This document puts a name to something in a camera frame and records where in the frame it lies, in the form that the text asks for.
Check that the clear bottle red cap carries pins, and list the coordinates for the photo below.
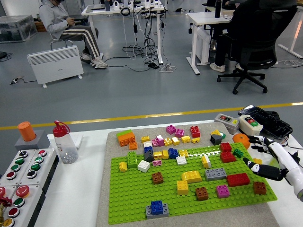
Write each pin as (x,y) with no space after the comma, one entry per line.
(66,149)

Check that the pink small brick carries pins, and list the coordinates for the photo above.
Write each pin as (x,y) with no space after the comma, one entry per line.
(155,142)

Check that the black power strip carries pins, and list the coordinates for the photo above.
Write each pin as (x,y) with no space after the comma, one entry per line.
(154,65)

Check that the yellow tiny brick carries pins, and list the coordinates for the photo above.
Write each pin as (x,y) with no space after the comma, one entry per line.
(196,140)

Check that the green baseplate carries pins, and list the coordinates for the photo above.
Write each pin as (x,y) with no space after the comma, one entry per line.
(132,196)

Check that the white desk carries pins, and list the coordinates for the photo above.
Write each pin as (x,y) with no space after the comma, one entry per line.
(297,30)
(206,17)
(106,12)

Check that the magenta square brick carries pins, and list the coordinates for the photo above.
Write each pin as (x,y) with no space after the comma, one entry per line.
(222,191)
(180,133)
(171,129)

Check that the green and white brick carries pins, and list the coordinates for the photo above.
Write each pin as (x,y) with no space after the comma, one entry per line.
(223,136)

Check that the yellow sloped brick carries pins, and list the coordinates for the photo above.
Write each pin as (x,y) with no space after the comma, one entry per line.
(215,133)

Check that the white panel heater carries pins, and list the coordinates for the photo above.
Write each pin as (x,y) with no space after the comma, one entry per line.
(55,63)

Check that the emergency stop button box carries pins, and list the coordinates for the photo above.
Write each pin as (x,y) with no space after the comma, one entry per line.
(9,192)
(22,191)

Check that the red square brick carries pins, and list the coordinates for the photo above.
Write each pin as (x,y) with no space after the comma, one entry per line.
(228,157)
(225,147)

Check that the lime green flat brick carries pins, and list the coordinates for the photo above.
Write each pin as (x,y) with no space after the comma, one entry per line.
(123,133)

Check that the white square brick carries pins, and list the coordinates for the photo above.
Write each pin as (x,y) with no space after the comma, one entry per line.
(143,166)
(181,160)

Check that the dark bottle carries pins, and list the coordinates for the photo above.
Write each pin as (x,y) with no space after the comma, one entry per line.
(107,6)

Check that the person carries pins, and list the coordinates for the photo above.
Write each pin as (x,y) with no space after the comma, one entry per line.
(221,52)
(52,19)

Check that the clear storage crate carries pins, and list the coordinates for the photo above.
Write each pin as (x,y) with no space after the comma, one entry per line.
(16,28)

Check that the cream switch box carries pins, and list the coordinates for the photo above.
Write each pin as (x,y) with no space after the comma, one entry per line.
(248,128)

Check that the white camera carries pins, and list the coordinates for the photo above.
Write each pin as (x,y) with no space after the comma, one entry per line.
(116,6)

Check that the black handheld device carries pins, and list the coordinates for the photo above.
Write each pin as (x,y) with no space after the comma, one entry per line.
(267,120)

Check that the red tall brick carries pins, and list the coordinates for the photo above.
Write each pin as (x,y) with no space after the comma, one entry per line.
(195,132)

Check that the orange cylinder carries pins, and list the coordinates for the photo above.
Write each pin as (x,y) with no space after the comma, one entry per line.
(26,131)

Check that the magenta and white brick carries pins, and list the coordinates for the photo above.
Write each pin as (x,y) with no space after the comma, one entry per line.
(160,141)

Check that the blue square brick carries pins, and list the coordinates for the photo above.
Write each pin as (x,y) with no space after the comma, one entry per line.
(173,153)
(157,208)

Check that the white button box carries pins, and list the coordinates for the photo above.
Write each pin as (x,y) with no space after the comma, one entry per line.
(19,161)
(35,167)

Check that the black office chair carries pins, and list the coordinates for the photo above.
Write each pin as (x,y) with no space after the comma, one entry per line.
(255,35)

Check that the pink flat brick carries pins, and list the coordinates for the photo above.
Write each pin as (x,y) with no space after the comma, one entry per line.
(157,163)

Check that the floor socket box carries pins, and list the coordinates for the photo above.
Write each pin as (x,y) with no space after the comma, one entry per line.
(15,80)

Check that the grey long brick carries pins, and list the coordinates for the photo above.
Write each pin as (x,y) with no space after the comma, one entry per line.
(215,174)

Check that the dark grey sloped brick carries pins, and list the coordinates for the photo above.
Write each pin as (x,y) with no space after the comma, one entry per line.
(149,156)

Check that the grey switch box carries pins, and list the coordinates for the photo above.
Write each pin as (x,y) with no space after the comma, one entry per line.
(226,123)

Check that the black bottle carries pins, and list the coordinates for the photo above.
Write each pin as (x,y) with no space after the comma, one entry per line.
(217,9)

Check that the brass fitting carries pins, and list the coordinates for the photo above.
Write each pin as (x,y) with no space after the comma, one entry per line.
(2,214)

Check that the grey square block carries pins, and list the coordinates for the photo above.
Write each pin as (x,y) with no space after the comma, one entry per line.
(41,142)

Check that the orange small brick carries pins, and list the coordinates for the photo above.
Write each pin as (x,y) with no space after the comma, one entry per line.
(133,146)

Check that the green tall brick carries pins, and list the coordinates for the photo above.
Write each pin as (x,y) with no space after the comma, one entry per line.
(132,160)

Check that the brown square brick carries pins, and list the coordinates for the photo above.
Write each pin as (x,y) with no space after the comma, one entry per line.
(157,177)
(259,188)
(202,194)

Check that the white small brick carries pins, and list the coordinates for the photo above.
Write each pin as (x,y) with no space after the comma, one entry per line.
(147,143)

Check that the dark grey cube brick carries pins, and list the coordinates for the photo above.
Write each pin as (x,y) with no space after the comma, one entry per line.
(216,140)

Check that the metal chair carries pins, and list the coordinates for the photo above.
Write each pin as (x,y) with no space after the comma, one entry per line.
(55,43)

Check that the yellow square brick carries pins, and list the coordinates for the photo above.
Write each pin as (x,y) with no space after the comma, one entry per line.
(182,188)

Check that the yellow arched brick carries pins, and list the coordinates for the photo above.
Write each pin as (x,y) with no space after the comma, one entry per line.
(191,177)

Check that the orange fruit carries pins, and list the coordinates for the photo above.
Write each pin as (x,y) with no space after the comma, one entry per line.
(241,140)

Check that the grey wide brick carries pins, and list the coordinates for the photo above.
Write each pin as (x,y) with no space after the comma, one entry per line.
(163,212)

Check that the yellow small brick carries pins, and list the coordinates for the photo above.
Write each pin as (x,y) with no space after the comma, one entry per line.
(186,139)
(123,167)
(175,141)
(157,155)
(145,139)
(257,161)
(165,154)
(168,142)
(183,153)

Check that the dark green brick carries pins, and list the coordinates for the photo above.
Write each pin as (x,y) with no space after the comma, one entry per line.
(238,153)

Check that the yellow and white brick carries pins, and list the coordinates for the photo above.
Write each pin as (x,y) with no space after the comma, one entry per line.
(206,162)

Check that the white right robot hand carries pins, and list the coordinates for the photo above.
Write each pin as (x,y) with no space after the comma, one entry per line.
(284,160)

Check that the orange large brick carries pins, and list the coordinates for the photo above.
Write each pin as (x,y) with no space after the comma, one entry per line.
(126,140)

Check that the blue small brick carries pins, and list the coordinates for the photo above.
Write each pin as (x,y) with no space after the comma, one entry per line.
(148,149)

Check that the white flat panel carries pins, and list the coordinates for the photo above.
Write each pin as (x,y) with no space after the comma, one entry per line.
(78,140)

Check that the red long brick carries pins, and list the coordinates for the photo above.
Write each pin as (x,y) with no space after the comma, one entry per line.
(237,180)

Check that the black plug adapter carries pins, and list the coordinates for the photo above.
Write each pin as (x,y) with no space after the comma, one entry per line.
(296,156)

